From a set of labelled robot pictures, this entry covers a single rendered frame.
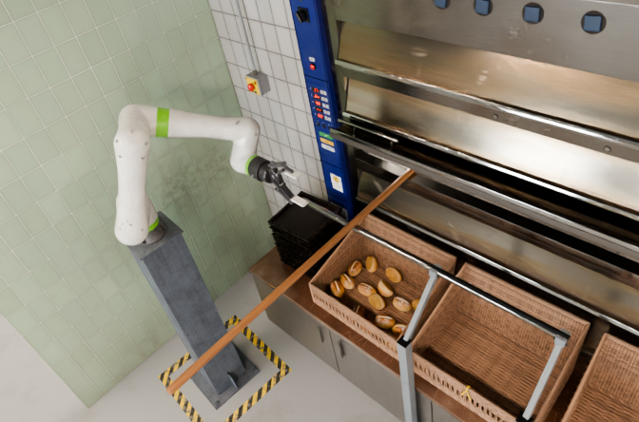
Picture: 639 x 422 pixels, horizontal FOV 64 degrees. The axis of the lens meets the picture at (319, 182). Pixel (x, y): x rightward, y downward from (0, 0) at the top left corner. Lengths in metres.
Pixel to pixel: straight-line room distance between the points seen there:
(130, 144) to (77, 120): 0.78
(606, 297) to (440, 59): 1.09
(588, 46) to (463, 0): 0.40
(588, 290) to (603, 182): 0.52
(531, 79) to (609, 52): 0.26
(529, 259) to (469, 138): 0.58
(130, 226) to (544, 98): 1.55
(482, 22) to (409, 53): 0.34
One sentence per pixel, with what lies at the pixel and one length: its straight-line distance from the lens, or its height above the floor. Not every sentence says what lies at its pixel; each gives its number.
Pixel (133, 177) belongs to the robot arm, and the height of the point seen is 1.66.
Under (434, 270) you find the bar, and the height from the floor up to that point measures 1.17.
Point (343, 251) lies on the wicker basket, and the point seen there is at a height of 0.74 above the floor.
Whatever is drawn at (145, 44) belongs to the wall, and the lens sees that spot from 2.70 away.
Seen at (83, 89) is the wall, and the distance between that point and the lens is 2.60.
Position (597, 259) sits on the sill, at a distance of 2.11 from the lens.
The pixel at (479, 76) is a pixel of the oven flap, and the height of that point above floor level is 1.79.
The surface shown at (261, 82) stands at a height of 1.48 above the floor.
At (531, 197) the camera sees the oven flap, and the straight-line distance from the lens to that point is 1.96.
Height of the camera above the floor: 2.70
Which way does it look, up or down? 39 degrees down
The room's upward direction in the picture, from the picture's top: 12 degrees counter-clockwise
